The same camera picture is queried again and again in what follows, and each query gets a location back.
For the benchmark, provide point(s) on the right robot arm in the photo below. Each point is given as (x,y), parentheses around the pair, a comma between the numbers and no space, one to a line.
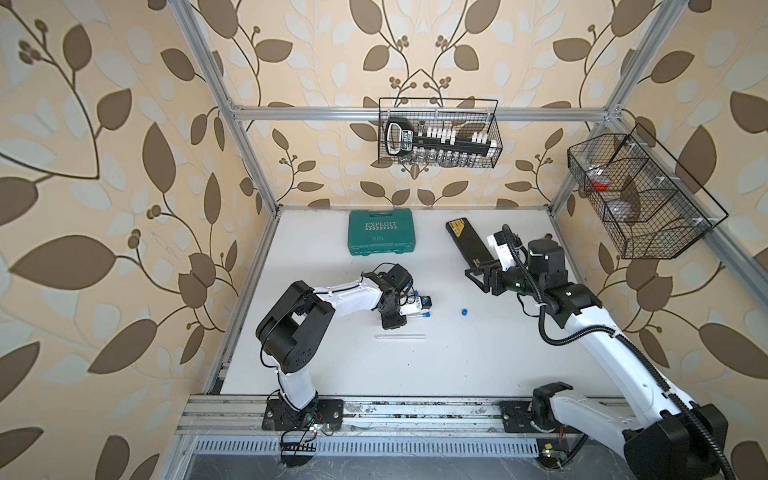
(667,434)

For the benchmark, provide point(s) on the black wire basket back wall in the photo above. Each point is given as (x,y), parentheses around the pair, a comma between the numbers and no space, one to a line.
(451,112)

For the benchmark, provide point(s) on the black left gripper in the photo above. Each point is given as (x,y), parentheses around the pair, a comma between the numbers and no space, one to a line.
(392,323)

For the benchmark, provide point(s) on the green plastic tool case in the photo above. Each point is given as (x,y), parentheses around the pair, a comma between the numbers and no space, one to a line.
(375,232)

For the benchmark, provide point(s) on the clear test tube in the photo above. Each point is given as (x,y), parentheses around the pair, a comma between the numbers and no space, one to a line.
(400,337)

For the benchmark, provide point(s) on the black socket holder rail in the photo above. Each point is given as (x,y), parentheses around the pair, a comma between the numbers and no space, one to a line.
(401,137)

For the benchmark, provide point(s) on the black wire basket wall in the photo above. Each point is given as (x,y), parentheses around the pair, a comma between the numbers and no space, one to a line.
(652,205)
(451,112)

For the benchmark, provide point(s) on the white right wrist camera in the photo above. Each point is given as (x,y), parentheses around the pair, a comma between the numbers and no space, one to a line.
(499,244)

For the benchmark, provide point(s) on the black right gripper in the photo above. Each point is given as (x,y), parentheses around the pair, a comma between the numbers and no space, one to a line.
(495,272)

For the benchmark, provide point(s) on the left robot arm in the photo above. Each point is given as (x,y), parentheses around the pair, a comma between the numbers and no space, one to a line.
(294,328)

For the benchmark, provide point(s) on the aluminium frame post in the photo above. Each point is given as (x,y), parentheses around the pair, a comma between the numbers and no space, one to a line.
(183,14)

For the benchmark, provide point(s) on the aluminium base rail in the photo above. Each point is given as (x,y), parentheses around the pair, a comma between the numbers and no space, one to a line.
(358,426)

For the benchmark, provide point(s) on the black wire basket right wall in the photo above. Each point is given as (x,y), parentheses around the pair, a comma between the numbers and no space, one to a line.
(652,205)

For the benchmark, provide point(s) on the black tool case yellow label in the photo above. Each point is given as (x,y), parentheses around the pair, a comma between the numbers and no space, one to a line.
(472,248)

